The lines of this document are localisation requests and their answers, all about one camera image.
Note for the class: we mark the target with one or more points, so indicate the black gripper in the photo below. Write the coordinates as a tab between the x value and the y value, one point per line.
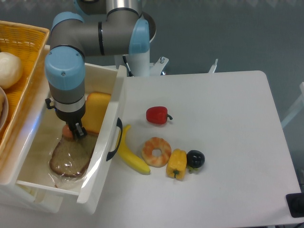
71	114

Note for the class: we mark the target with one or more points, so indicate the black device at table edge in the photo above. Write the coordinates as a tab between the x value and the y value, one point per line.
295	203

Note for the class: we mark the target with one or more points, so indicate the white open upper drawer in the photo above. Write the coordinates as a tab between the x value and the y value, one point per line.
84	191

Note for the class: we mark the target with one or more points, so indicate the white drawer cabinet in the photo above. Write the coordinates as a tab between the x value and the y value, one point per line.
13	192

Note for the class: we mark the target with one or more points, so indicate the yellow bell pepper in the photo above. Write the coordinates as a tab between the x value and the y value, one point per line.
176	166

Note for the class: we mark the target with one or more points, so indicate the white frame at right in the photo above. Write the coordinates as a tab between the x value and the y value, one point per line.
294	109

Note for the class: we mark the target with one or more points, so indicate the brown bread slice in plastic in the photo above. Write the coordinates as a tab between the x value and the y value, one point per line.
71	158

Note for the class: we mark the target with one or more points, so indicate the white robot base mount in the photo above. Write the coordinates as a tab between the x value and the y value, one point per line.
140	65

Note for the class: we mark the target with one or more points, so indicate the grey bowl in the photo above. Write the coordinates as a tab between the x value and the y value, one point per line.
4	109

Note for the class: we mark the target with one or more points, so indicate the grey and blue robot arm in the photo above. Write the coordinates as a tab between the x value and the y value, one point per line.
126	32

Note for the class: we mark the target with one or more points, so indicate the white round bun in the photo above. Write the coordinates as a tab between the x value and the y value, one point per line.
11	70

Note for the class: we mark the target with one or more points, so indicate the pinkish brown egg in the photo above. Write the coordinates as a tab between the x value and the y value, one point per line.
66	132

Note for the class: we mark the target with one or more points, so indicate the red bell pepper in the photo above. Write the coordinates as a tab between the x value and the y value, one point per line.
158	115

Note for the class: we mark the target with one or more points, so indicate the yellow banana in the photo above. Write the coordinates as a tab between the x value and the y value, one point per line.
130	158

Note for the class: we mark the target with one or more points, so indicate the black drawer handle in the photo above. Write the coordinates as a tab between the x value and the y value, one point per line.
117	141

